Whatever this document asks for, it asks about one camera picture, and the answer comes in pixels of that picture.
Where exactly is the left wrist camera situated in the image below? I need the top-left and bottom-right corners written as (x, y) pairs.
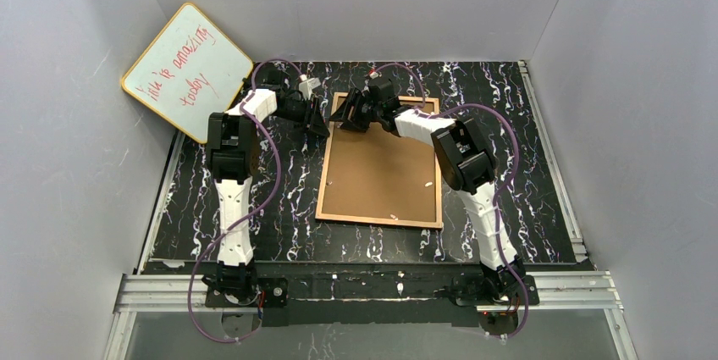
top-left (298, 75), bottom-right (321, 101)

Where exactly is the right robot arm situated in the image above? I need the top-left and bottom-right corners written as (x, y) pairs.
top-left (329, 76), bottom-right (525, 295)

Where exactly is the aluminium rail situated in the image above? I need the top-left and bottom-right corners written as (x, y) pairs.
top-left (105, 268), bottom-right (637, 359)

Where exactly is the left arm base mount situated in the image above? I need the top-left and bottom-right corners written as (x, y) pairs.
top-left (202, 275), bottom-right (289, 308)

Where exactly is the wooden picture frame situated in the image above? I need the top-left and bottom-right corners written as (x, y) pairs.
top-left (315, 91), bottom-right (445, 230)

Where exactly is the white board yellow rim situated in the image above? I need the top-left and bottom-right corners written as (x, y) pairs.
top-left (120, 3), bottom-right (254, 144)

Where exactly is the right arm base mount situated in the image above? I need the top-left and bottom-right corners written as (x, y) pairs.
top-left (443, 275), bottom-right (540, 307)

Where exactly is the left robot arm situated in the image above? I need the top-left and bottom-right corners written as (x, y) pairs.
top-left (206, 70), bottom-right (329, 280)

